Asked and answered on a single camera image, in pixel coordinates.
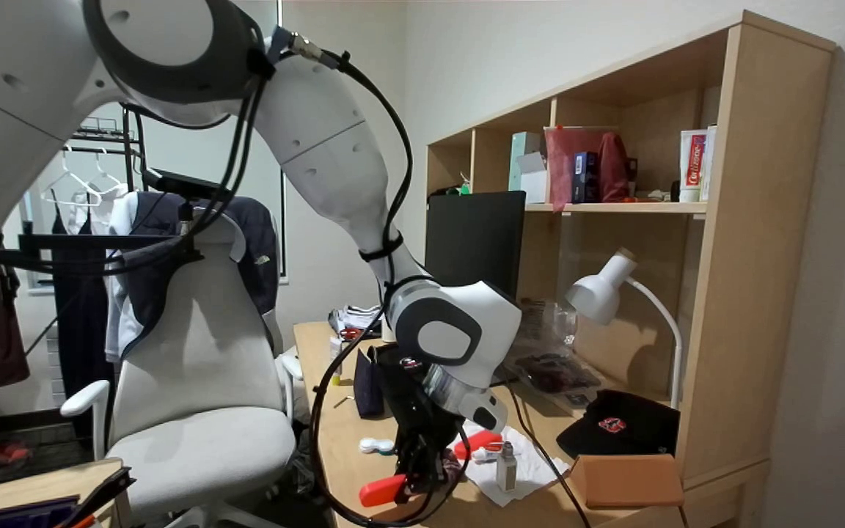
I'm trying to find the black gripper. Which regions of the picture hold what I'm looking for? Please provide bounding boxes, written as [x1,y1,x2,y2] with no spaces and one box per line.
[394,386,465,496]

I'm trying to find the white contact lens case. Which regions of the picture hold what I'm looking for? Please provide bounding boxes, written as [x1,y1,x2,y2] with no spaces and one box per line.
[357,435,399,459]

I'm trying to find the small clear bottle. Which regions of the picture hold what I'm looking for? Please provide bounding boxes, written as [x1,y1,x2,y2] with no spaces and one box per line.
[493,440,520,494]

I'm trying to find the navy zip pouch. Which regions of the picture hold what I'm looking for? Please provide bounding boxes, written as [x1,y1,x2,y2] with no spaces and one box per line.
[352,343,389,422]

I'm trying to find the clear plastic bag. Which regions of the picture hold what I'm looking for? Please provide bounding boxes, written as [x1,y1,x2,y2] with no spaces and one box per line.
[507,350,608,408]

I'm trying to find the brown cardboard box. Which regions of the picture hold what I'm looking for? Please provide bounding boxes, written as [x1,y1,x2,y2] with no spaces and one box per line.
[570,452,688,512]

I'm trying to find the black cap red logo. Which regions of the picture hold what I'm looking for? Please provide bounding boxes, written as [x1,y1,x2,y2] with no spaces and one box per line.
[555,388,684,460]

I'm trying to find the white office chair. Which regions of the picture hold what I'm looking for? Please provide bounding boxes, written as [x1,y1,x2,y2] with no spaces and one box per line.
[56,210,300,528]

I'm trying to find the black computer monitor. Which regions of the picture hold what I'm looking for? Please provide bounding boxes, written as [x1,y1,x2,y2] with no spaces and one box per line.
[423,189,527,303]

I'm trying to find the white desk lamp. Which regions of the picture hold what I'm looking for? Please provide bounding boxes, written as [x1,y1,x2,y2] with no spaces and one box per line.
[562,251,687,410]

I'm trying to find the small white box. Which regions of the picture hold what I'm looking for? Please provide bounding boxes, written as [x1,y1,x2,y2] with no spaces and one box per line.
[520,168,552,207]

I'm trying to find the teal box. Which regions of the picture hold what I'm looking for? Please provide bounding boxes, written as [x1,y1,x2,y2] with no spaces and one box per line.
[507,129,549,193]

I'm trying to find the navy jacket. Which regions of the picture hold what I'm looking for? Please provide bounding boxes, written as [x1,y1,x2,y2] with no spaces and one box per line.
[110,189,282,342]

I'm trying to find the dark can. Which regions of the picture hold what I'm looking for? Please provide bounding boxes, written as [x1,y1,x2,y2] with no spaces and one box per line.
[570,151,605,207]

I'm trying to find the white shirt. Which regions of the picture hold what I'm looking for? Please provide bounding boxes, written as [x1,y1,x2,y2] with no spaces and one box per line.
[96,189,153,366]

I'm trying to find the red bag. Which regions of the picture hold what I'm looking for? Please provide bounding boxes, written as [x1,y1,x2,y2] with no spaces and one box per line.
[543,124,640,207]

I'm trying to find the black trousers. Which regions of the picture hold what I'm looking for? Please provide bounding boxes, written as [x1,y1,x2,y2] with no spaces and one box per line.
[50,243,118,399]

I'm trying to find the black tray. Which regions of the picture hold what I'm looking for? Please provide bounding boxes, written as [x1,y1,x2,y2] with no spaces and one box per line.
[0,408,96,494]

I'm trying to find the blue fabric item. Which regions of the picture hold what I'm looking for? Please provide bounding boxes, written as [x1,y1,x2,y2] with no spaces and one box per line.
[0,496,81,528]

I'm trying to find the wooden shelf unit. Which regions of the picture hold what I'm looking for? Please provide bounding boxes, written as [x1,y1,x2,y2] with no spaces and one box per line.
[423,10,838,528]

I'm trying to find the white and red box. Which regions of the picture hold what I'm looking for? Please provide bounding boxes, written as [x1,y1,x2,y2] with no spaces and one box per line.
[677,127,721,207]

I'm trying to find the black clothes rack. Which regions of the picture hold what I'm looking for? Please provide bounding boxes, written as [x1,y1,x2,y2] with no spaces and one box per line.
[0,113,200,267]

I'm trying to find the small red item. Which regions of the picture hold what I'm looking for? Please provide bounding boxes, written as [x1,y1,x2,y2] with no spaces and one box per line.
[0,437,33,471]

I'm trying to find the white clothes hanger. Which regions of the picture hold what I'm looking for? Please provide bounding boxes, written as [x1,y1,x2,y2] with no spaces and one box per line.
[41,144,102,215]
[87,151,134,204]

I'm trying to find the black desk cable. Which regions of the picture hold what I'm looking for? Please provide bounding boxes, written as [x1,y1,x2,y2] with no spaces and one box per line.
[505,386,593,528]

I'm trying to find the black handled tool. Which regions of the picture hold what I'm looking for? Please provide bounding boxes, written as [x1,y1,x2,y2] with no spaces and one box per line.
[53,468,140,528]

